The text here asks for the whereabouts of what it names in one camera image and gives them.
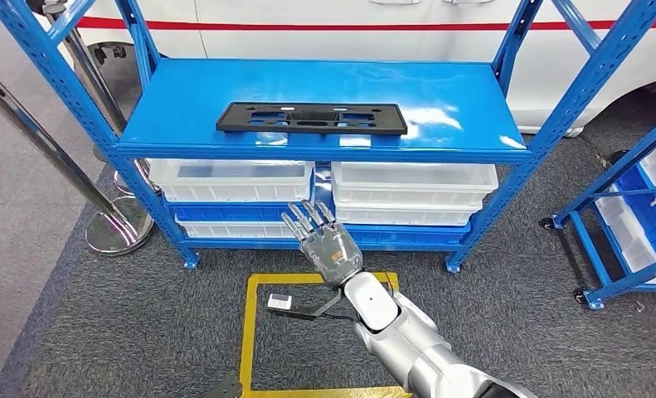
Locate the black plastic frame part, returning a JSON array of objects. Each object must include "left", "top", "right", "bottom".
[{"left": 216, "top": 101, "right": 409, "bottom": 137}]

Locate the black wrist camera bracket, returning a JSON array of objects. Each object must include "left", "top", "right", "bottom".
[{"left": 265, "top": 288, "right": 356, "bottom": 323}]

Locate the white car with red stripe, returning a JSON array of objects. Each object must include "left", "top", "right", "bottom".
[{"left": 77, "top": 0, "right": 656, "bottom": 138}]

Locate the yellow floor tape square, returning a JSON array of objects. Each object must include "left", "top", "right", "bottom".
[{"left": 238, "top": 271, "right": 414, "bottom": 398}]

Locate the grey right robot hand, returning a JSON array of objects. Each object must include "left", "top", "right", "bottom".
[{"left": 280, "top": 199, "right": 365, "bottom": 290}]

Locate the blue metal shelf rack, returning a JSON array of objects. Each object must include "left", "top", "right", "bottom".
[
  {"left": 540, "top": 107, "right": 656, "bottom": 312},
  {"left": 0, "top": 0, "right": 656, "bottom": 274}
]

